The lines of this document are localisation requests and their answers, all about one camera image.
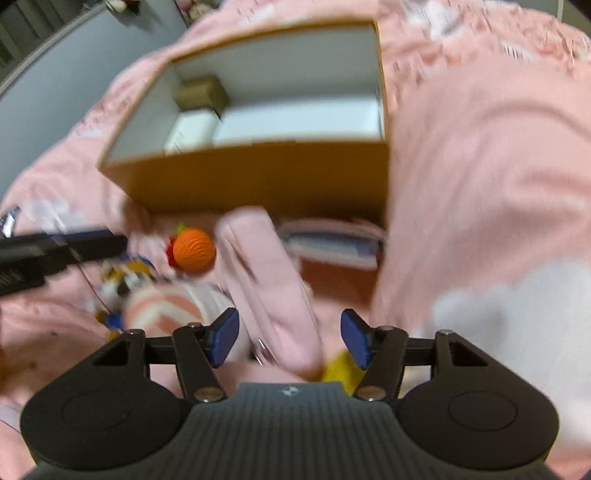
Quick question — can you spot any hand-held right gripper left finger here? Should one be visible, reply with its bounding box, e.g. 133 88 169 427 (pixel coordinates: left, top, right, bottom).
92 308 241 402

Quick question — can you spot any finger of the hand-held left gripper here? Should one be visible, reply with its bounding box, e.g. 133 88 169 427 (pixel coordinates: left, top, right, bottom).
0 231 129 271

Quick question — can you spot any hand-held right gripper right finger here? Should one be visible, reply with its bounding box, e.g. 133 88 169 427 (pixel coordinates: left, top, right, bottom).
341 310 490 401

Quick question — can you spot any pink pouch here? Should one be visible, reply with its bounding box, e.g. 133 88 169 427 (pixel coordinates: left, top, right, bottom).
215 206 324 377

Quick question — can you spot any orange crochet keychain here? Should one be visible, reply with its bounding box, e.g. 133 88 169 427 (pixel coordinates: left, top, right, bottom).
165 223 217 273

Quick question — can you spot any white box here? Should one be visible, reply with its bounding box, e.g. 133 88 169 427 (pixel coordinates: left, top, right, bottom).
164 111 221 155

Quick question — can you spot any orange cardboard box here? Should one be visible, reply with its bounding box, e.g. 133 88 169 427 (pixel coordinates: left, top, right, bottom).
98 18 391 227

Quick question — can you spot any gold box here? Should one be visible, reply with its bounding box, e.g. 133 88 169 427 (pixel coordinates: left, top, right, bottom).
174 76 229 116

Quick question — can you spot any yellow soft pouch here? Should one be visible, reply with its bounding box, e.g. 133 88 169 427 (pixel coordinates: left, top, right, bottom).
321 351 368 395

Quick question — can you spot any pink white striped plush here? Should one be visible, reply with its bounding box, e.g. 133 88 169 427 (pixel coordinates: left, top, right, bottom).
122 281 252 361

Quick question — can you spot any pink card holder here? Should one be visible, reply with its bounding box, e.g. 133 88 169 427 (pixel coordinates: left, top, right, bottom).
277 219 386 271

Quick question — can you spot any pink printed blanket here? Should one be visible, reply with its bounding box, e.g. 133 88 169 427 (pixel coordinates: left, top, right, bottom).
0 0 591 480

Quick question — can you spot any window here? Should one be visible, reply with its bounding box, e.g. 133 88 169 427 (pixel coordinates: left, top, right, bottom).
0 0 107 93

